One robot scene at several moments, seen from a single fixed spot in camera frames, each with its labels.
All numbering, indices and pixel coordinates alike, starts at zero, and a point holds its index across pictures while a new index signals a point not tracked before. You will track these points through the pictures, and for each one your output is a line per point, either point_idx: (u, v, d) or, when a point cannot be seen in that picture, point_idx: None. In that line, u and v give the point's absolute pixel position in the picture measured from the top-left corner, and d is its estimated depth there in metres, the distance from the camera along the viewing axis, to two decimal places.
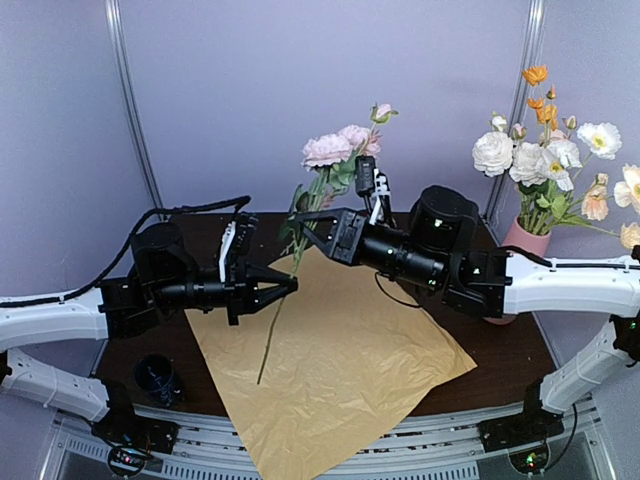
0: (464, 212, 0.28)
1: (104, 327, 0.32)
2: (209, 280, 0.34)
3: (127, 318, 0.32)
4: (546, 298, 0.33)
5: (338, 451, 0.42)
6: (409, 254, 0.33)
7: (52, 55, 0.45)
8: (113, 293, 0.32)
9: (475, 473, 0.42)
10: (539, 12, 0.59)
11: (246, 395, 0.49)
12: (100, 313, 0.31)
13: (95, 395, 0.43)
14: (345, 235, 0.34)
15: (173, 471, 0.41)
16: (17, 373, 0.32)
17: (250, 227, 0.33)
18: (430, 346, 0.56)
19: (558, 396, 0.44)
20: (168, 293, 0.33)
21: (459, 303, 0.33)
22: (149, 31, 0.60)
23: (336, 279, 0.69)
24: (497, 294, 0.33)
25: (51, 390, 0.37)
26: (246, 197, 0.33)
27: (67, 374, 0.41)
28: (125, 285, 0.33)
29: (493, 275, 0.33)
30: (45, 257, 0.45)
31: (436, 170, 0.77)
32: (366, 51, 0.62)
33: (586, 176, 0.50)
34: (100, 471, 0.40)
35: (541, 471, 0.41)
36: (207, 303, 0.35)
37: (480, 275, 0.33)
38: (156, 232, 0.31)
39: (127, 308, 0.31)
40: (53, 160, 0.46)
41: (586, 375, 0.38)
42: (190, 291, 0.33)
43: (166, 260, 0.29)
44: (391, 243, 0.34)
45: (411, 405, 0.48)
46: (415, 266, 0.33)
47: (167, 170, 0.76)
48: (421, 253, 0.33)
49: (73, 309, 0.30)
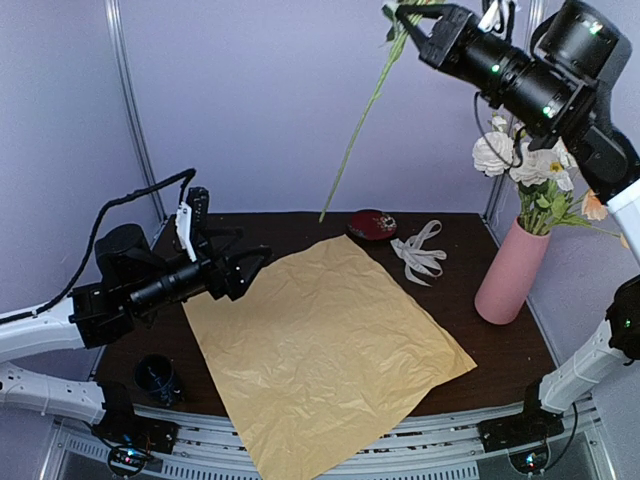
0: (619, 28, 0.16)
1: (79, 337, 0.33)
2: (181, 268, 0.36)
3: (100, 326, 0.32)
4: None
5: (339, 451, 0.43)
6: (521, 79, 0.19)
7: (52, 55, 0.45)
8: (85, 300, 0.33)
9: (474, 473, 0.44)
10: (539, 12, 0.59)
11: (246, 395, 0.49)
12: (71, 324, 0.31)
13: (90, 398, 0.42)
14: (438, 32, 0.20)
15: (173, 471, 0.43)
16: (7, 386, 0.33)
17: (203, 198, 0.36)
18: (430, 346, 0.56)
19: (557, 395, 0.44)
20: (142, 295, 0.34)
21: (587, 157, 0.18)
22: (148, 30, 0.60)
23: (336, 279, 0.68)
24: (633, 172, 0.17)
25: (43, 397, 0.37)
26: (190, 172, 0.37)
27: (60, 380, 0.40)
28: (97, 291, 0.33)
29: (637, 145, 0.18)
30: (45, 258, 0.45)
31: (437, 170, 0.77)
32: (366, 51, 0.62)
33: None
34: (101, 471, 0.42)
35: (541, 471, 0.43)
36: (188, 288, 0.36)
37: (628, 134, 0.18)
38: (118, 234, 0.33)
39: (98, 316, 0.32)
40: (54, 160, 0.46)
41: (583, 373, 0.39)
42: (167, 285, 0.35)
43: (127, 263, 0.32)
44: (501, 50, 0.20)
45: (411, 405, 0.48)
46: (522, 101, 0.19)
47: (167, 170, 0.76)
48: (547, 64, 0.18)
49: (45, 323, 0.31)
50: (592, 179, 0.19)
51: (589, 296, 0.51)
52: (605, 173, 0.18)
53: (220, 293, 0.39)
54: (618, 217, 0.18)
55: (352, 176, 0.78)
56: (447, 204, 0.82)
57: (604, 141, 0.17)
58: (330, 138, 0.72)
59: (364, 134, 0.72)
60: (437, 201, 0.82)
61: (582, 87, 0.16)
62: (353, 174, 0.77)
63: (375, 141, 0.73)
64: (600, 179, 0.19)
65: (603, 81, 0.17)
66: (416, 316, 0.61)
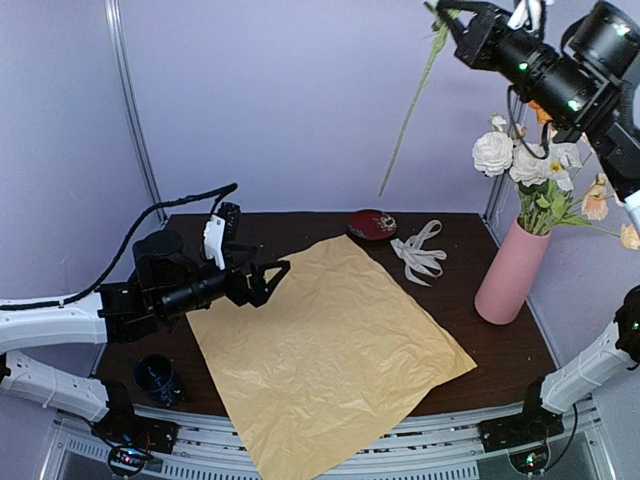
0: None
1: (103, 332, 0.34)
2: (211, 274, 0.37)
3: (126, 324, 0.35)
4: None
5: (338, 451, 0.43)
6: (548, 74, 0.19)
7: (52, 56, 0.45)
8: (113, 297, 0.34)
9: (474, 473, 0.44)
10: None
11: (246, 395, 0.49)
12: (100, 318, 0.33)
13: (95, 395, 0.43)
14: (472, 32, 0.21)
15: (173, 471, 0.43)
16: (16, 373, 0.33)
17: (236, 213, 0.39)
18: (431, 346, 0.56)
19: (560, 395, 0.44)
20: (173, 299, 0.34)
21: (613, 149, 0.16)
22: (149, 30, 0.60)
23: (336, 278, 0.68)
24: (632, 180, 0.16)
25: (49, 390, 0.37)
26: (231, 187, 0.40)
27: (67, 374, 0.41)
28: (125, 290, 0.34)
29: None
30: (44, 257, 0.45)
31: (437, 170, 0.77)
32: (366, 50, 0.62)
33: (586, 176, 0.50)
34: (101, 471, 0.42)
35: (541, 471, 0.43)
36: (214, 293, 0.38)
37: None
38: (159, 239, 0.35)
39: (128, 314, 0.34)
40: (53, 159, 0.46)
41: (587, 374, 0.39)
42: (197, 291, 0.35)
43: (166, 265, 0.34)
44: (530, 50, 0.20)
45: (411, 405, 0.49)
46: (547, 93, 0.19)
47: (167, 170, 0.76)
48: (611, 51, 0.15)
49: (73, 314, 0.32)
50: (615, 175, 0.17)
51: (588, 298, 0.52)
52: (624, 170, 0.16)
53: (240, 299, 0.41)
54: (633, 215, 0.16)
55: (352, 176, 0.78)
56: (447, 204, 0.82)
57: (623, 133, 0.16)
58: (330, 138, 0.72)
59: (365, 135, 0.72)
60: (437, 201, 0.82)
61: (607, 86, 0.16)
62: (354, 174, 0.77)
63: (375, 141, 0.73)
64: (621, 175, 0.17)
65: (628, 80, 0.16)
66: (415, 316, 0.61)
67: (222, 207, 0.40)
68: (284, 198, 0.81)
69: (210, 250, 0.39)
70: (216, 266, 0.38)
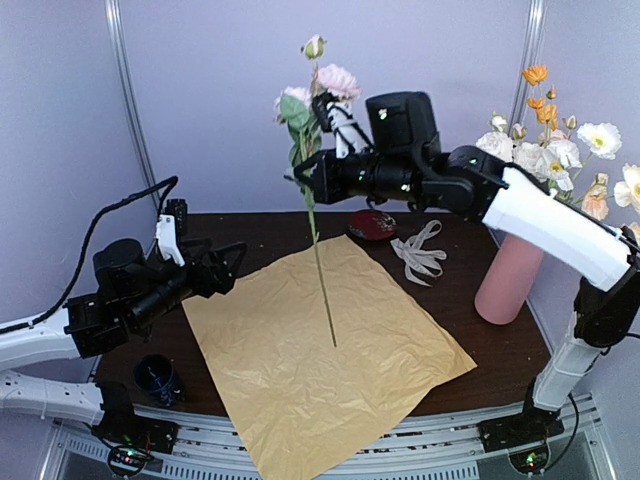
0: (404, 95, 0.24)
1: (73, 346, 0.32)
2: (175, 274, 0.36)
3: (94, 338, 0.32)
4: (540, 222, 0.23)
5: (338, 452, 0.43)
6: (376, 171, 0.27)
7: (52, 56, 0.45)
8: (82, 311, 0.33)
9: (475, 473, 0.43)
10: (539, 12, 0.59)
11: (246, 395, 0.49)
12: (66, 335, 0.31)
13: (89, 400, 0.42)
14: (315, 177, 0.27)
15: (173, 471, 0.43)
16: (4, 392, 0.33)
17: (183, 206, 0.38)
18: (430, 346, 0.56)
19: (547, 393, 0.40)
20: (144, 308, 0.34)
21: (440, 197, 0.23)
22: (149, 31, 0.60)
23: (336, 278, 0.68)
24: (485, 194, 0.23)
25: (40, 401, 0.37)
26: (174, 180, 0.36)
27: (57, 382, 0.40)
28: (92, 303, 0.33)
29: (489, 173, 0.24)
30: (45, 258, 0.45)
31: None
32: (366, 51, 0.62)
33: (586, 176, 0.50)
34: (101, 471, 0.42)
35: (541, 471, 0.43)
36: (179, 291, 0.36)
37: (476, 165, 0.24)
38: (118, 249, 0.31)
39: (93, 328, 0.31)
40: (53, 159, 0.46)
41: (561, 367, 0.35)
42: (165, 295, 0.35)
43: (126, 278, 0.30)
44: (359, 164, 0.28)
45: (411, 405, 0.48)
46: (385, 179, 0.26)
47: (168, 170, 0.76)
48: (390, 124, 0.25)
49: (41, 334, 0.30)
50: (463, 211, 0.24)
51: None
52: (455, 203, 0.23)
53: (208, 290, 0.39)
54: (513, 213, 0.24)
55: None
56: None
57: (434, 183, 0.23)
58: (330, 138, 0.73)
59: None
60: None
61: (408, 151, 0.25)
62: None
63: None
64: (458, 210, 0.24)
65: (413, 139, 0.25)
66: (415, 316, 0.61)
67: (169, 204, 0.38)
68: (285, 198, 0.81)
69: (165, 251, 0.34)
70: (177, 264, 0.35)
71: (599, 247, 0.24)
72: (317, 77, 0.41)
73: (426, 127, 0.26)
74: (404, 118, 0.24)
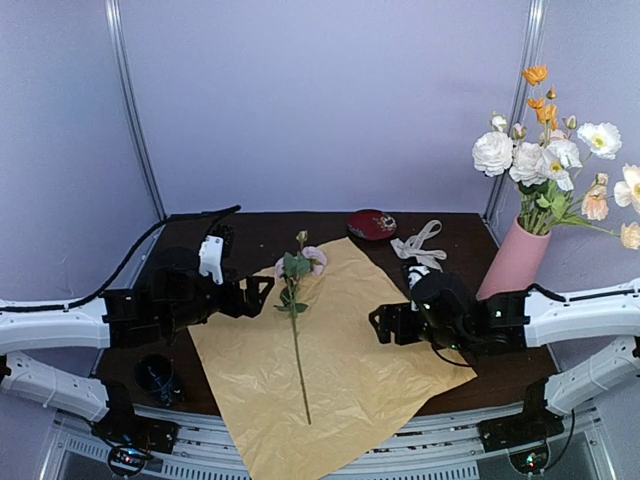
0: (441, 287, 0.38)
1: (106, 337, 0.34)
2: (212, 289, 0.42)
3: (130, 331, 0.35)
4: (564, 327, 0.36)
5: (332, 459, 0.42)
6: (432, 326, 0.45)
7: (52, 55, 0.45)
8: (117, 305, 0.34)
9: (474, 473, 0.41)
10: (539, 12, 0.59)
11: (242, 400, 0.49)
12: (104, 325, 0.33)
13: (94, 395, 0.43)
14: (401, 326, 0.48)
15: (173, 471, 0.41)
16: (16, 373, 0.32)
17: (230, 233, 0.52)
18: (430, 355, 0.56)
19: (564, 398, 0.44)
20: (182, 311, 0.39)
21: (487, 347, 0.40)
22: (149, 30, 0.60)
23: (335, 279, 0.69)
24: (517, 333, 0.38)
25: (50, 390, 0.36)
26: (235, 208, 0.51)
27: (67, 374, 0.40)
28: (129, 297, 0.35)
29: (513, 313, 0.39)
30: (45, 258, 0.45)
31: (437, 170, 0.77)
32: (366, 50, 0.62)
33: (587, 176, 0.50)
34: (100, 471, 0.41)
35: (541, 471, 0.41)
36: (213, 304, 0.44)
37: (501, 317, 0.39)
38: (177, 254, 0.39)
39: (130, 321, 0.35)
40: (52, 161, 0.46)
41: (597, 378, 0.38)
42: (203, 300, 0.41)
43: (180, 279, 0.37)
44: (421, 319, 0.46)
45: (410, 413, 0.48)
46: (441, 334, 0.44)
47: (168, 171, 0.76)
48: (438, 309, 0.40)
49: (77, 318, 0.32)
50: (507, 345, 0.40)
51: None
52: (495, 347, 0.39)
53: (235, 309, 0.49)
54: (543, 323, 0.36)
55: (352, 176, 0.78)
56: (447, 204, 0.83)
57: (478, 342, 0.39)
58: (330, 139, 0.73)
59: (365, 135, 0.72)
60: (436, 201, 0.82)
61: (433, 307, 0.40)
62: (353, 175, 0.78)
63: (375, 141, 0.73)
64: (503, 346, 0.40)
65: (458, 313, 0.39)
66: None
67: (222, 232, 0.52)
68: (285, 198, 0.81)
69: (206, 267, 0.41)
70: (215, 281, 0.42)
71: (618, 315, 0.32)
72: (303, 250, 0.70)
73: (463, 302, 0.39)
74: (439, 305, 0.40)
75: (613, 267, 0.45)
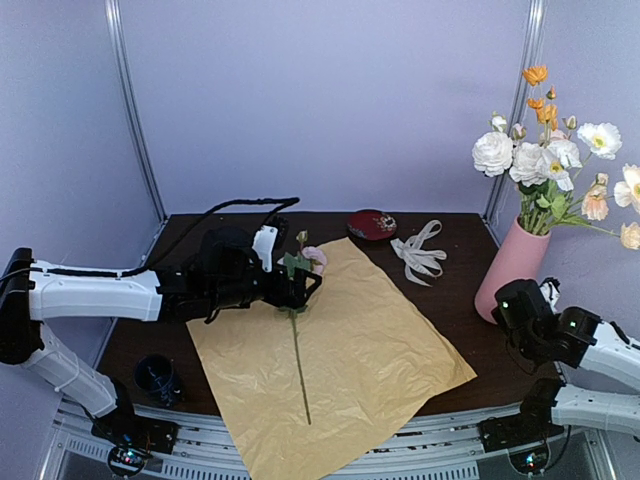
0: (526, 289, 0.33)
1: (156, 309, 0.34)
2: (257, 275, 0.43)
3: (180, 303, 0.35)
4: (613, 363, 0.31)
5: (331, 460, 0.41)
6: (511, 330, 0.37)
7: (51, 56, 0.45)
8: (168, 278, 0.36)
9: (475, 473, 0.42)
10: (539, 12, 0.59)
11: (241, 400, 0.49)
12: (157, 295, 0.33)
13: (107, 390, 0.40)
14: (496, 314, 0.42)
15: (173, 471, 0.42)
16: (47, 350, 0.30)
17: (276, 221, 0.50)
18: (430, 355, 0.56)
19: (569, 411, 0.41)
20: (226, 290, 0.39)
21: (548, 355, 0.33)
22: (150, 30, 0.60)
23: (334, 280, 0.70)
24: (579, 350, 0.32)
25: (72, 375, 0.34)
26: (295, 200, 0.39)
27: (87, 364, 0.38)
28: (178, 273, 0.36)
29: (584, 331, 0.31)
30: (45, 257, 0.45)
31: (437, 170, 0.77)
32: (366, 50, 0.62)
33: (587, 175, 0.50)
34: (101, 470, 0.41)
35: (541, 471, 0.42)
36: (258, 291, 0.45)
37: (575, 329, 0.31)
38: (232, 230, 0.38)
39: (182, 293, 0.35)
40: (52, 161, 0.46)
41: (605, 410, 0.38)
42: (249, 285, 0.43)
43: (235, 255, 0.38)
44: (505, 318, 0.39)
45: (410, 413, 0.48)
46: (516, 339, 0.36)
47: (168, 171, 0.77)
48: (513, 309, 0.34)
49: (129, 287, 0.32)
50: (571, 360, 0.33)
51: (588, 296, 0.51)
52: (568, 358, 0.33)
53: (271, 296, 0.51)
54: (600, 352, 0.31)
55: (352, 177, 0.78)
56: (446, 204, 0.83)
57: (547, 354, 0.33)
58: (331, 138, 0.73)
59: (365, 135, 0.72)
60: (436, 201, 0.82)
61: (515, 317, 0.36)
62: (354, 175, 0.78)
63: (375, 141, 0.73)
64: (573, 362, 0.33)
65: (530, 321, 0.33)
66: (415, 323, 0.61)
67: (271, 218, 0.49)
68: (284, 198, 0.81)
69: (259, 251, 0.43)
70: (263, 269, 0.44)
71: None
72: (302, 250, 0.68)
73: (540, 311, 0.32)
74: (515, 309, 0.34)
75: (615, 267, 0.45)
